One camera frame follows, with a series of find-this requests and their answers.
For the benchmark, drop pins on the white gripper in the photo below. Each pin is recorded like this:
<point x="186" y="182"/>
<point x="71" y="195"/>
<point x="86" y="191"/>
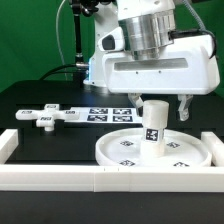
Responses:
<point x="184" y="67"/>

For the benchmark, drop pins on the white round table top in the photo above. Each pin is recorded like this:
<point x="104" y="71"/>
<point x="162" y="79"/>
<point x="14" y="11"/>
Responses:
<point x="139" y="147"/>

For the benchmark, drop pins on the white cross-shaped table base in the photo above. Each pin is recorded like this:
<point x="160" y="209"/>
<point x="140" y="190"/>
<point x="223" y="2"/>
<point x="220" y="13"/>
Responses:
<point x="46" y="118"/>

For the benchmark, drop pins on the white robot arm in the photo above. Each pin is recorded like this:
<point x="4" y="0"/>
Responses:
<point x="138" y="50"/>

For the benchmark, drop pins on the white marker sheet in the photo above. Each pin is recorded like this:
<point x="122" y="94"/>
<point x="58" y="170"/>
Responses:
<point x="106" y="115"/>

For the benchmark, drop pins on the white U-shaped frame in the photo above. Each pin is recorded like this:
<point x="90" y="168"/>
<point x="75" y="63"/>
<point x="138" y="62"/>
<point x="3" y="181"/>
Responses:
<point x="102" y="179"/>

